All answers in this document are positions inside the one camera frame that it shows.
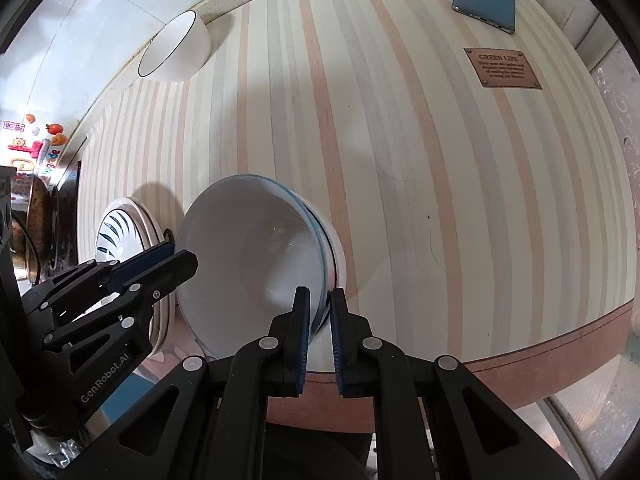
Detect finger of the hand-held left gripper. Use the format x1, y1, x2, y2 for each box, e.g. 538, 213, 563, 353
22, 241, 176, 313
42, 249, 199, 350

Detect colourful wall stickers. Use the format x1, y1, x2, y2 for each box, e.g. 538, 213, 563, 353
0, 110, 68, 181

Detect black glass cooktop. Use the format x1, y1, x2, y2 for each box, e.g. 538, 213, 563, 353
50, 160, 82, 281

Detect plain white bowl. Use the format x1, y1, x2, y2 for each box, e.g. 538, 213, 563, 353
176, 175, 326, 361

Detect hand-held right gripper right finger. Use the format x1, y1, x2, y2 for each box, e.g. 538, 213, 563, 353
327, 287, 581, 480

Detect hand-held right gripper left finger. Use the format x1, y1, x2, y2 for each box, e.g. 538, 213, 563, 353
117, 286, 312, 480

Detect white plate with small print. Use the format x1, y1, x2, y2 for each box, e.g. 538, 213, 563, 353
125, 198, 171, 356

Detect blue striped plate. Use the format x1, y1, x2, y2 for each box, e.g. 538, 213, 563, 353
95, 196, 166, 266

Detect white bowl with dark rim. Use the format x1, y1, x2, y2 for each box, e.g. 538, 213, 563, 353
137, 10, 213, 83

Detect black cable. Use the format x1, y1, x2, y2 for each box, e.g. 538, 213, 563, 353
10, 210, 43, 283

